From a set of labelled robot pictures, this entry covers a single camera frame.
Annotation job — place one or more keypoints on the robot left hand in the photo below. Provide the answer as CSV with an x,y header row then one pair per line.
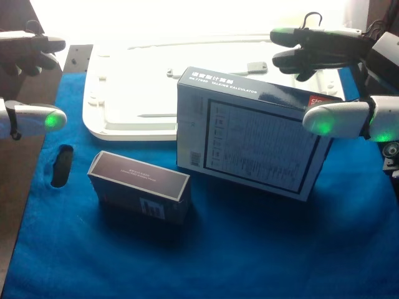
x,y
31,120

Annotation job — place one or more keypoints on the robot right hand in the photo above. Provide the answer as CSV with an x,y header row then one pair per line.
x,y
330,53

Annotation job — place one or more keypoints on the white calculator box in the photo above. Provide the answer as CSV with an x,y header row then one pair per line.
x,y
258,140

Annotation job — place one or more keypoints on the small dark box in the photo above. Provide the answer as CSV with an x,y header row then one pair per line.
x,y
137,190

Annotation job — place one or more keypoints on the white plastic tray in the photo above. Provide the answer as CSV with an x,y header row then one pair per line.
x,y
131,93

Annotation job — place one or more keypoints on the brown plate with screws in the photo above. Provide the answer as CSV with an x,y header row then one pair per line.
x,y
76,59

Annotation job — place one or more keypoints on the blue fabric cloth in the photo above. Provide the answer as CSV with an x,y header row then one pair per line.
x,y
249,243

